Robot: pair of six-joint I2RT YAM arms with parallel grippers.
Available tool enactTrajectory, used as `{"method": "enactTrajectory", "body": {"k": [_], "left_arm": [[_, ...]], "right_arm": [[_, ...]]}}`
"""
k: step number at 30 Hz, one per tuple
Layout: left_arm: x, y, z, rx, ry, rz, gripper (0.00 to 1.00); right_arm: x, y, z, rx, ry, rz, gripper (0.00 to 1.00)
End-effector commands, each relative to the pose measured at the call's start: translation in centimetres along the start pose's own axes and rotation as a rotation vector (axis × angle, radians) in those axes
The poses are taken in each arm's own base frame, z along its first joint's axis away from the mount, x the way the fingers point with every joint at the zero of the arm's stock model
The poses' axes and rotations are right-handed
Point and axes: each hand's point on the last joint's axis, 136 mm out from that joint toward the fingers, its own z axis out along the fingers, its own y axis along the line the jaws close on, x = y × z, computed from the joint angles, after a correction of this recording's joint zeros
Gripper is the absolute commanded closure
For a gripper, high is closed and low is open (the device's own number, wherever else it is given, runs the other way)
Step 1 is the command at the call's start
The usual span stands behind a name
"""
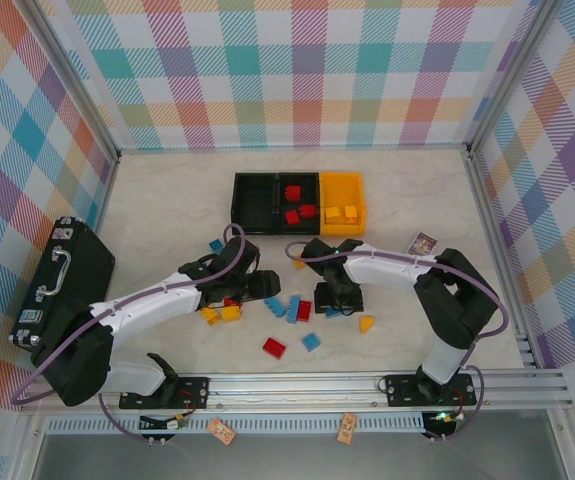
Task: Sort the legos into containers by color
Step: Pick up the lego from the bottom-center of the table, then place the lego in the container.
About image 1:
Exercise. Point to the blue lego plate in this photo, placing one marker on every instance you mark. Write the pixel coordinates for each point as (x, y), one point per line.
(333, 313)

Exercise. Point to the small blue lego brick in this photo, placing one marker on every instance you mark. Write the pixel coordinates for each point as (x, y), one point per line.
(215, 245)
(310, 342)

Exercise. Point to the long blue lego brick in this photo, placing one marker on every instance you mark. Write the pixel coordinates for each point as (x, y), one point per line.
(274, 306)
(294, 308)

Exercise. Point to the yellow sloped lego brick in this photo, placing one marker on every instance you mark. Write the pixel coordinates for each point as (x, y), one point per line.
(366, 325)

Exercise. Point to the red lego brick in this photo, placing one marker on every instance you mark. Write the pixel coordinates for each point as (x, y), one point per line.
(274, 348)
(292, 217)
(308, 211)
(293, 193)
(229, 302)
(305, 310)

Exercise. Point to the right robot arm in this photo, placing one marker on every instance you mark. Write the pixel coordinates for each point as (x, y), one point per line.
(387, 272)

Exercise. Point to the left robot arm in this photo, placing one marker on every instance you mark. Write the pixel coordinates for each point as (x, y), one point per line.
(157, 302)

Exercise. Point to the black storage bin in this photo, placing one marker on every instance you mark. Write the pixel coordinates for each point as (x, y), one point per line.
(312, 185)
(254, 205)

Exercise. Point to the colourful printed card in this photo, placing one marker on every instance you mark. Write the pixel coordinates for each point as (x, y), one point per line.
(422, 244)

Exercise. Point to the yellow storage bin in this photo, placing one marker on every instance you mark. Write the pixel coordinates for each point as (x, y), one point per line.
(342, 190)

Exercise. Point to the orange paper tag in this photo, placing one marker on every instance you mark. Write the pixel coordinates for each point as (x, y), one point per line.
(222, 432)
(346, 427)

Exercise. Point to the black carrying case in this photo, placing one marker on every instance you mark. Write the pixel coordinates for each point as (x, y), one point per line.
(87, 255)

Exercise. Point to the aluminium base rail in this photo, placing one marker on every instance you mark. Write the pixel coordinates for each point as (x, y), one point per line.
(292, 390)

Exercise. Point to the aluminium side rail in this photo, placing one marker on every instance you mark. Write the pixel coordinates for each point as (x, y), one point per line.
(107, 190)
(487, 210)

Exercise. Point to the black wiring connector bracket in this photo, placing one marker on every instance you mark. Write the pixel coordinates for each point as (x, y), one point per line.
(159, 426)
(439, 427)

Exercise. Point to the aluminium frame post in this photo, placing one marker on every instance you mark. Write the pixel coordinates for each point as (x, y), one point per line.
(80, 80)
(510, 75)

